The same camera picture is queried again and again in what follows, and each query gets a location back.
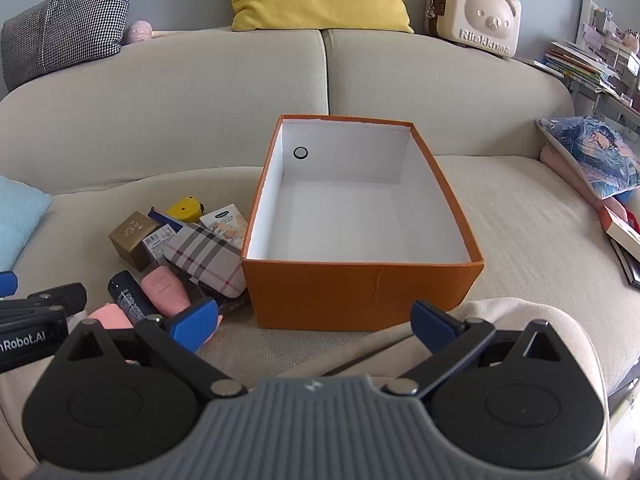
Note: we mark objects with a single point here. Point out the black bottle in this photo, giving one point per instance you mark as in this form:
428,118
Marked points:
131,297

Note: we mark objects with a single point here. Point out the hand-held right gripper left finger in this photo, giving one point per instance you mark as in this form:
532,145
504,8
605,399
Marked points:
192,325

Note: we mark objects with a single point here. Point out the pink round container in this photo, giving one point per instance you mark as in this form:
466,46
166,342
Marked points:
111,316

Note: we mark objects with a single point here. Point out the dark book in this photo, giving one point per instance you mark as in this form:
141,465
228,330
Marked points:
629,265

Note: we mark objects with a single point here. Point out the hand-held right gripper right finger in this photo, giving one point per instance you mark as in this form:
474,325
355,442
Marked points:
432,327

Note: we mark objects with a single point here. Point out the blue printed pillow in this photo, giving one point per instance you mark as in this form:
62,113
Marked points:
590,150

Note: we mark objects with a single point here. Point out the cream bear suitcase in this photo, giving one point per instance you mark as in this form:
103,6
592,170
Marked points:
475,10

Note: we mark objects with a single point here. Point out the gold box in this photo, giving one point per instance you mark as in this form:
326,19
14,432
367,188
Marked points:
131,237

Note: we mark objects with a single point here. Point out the yellow tape measure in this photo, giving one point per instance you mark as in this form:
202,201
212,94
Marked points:
184,209

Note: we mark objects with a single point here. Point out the white printed packet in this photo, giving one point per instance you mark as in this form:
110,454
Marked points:
225,225

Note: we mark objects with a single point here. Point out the white desk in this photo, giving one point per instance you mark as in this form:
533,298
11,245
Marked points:
615,102

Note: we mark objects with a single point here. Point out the plaid case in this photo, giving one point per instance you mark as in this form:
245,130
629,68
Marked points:
205,260

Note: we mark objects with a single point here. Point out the stack of books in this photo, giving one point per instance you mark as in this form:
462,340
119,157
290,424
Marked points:
575,67

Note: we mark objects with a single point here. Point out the red and white book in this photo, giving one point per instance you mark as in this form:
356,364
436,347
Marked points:
622,230

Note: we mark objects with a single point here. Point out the pink plush toy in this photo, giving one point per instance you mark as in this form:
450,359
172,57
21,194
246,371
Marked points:
137,32

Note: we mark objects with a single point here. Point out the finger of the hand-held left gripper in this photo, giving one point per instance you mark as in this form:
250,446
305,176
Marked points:
7,284
65,296

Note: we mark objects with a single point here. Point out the houndstooth pillow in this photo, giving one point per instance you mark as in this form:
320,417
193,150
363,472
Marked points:
65,30

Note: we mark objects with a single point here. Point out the light blue pillow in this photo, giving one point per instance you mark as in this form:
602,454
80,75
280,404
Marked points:
20,220

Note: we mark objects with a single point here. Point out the pink cushion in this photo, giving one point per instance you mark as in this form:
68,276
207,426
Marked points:
565,170

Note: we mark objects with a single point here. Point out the red and blue tin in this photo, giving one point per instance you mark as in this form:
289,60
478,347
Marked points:
167,219

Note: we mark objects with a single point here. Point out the orange cardboard box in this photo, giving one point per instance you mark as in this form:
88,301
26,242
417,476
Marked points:
350,290

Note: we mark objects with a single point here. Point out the beige sofa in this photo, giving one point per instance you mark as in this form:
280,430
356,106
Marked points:
150,125

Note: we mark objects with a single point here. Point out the pink bottle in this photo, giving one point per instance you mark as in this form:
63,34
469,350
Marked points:
165,290

